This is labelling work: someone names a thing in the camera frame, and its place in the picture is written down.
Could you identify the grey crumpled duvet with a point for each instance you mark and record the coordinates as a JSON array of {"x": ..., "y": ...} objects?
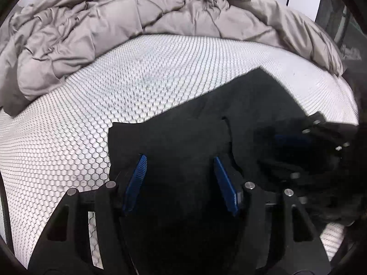
[{"x": 48, "y": 40}]

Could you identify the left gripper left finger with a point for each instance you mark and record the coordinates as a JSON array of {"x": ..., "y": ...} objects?
[{"x": 88, "y": 231}]

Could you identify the dark open wardrobe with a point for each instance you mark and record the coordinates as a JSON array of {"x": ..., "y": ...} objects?
[{"x": 338, "y": 22}]

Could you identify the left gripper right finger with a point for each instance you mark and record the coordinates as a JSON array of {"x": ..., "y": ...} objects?
[{"x": 274, "y": 234}]

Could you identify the black pants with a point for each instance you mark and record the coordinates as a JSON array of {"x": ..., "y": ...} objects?
[{"x": 180, "y": 223}]

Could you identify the white honeycomb mattress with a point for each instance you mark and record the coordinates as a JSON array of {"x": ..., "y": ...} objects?
[{"x": 60, "y": 140}]

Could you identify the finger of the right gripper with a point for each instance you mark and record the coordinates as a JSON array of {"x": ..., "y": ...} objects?
[
  {"x": 312, "y": 133},
  {"x": 319, "y": 196}
]

